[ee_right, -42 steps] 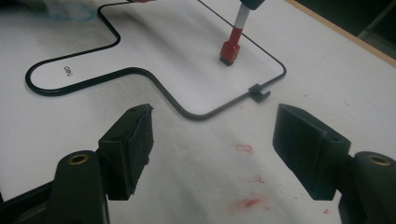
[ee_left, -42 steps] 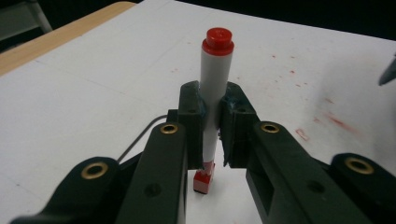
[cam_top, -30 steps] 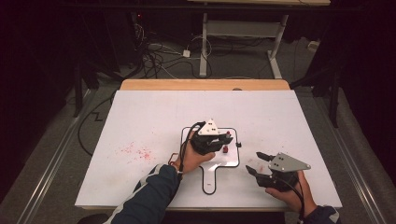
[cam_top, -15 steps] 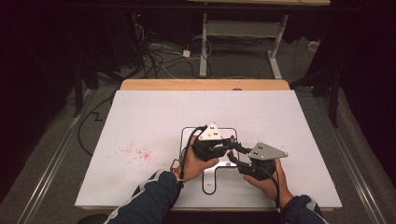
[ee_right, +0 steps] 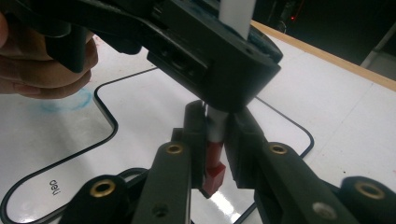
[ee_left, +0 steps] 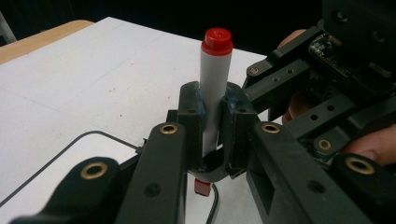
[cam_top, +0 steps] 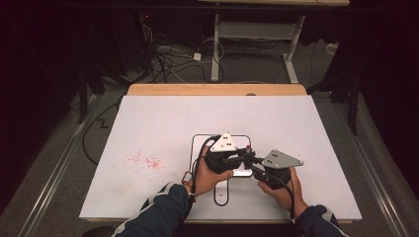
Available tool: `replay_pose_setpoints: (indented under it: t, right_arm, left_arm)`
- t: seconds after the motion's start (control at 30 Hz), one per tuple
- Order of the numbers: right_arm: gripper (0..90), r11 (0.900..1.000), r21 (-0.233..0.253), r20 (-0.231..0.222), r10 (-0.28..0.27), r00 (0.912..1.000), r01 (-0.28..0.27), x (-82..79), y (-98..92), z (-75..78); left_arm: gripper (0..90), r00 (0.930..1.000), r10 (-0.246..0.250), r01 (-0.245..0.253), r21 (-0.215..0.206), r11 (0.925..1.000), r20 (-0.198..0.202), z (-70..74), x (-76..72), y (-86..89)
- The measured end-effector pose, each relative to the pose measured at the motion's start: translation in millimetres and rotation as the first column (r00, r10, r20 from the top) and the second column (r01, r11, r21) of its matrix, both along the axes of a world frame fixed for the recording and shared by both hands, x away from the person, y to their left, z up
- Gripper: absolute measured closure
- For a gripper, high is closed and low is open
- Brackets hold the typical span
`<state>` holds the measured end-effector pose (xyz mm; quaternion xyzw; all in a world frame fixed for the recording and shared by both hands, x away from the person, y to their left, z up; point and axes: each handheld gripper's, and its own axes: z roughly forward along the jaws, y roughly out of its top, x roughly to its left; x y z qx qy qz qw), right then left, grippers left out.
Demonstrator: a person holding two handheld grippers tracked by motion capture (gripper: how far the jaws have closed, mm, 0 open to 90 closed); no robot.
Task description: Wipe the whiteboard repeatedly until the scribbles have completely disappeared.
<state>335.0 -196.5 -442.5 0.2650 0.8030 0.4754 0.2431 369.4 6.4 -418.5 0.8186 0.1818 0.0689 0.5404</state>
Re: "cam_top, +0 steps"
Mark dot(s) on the person's right hand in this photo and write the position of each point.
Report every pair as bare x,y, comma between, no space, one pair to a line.
286,197

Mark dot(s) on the white power adapter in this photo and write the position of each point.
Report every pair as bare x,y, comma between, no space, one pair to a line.
197,56

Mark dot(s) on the white power strip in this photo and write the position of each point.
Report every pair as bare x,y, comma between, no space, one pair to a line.
331,48

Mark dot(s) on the black metal stand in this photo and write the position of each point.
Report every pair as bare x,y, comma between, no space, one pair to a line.
82,95
354,105

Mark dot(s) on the wooden table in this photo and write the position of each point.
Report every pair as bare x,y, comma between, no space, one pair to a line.
214,89

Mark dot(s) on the person's left hand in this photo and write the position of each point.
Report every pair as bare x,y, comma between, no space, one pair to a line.
206,181

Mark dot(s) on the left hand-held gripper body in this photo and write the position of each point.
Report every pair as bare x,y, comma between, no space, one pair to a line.
224,144

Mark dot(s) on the white table cover board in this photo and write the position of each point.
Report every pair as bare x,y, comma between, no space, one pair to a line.
164,115

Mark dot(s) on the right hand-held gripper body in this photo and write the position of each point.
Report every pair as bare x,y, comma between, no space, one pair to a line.
280,159

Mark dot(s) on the white paddle whiteboard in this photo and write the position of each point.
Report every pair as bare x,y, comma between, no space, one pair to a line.
221,192

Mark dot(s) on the white metal desk frame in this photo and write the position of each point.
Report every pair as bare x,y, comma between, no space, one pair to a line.
257,30

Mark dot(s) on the metal floor rail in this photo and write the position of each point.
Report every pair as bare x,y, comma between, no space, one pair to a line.
369,164
52,177

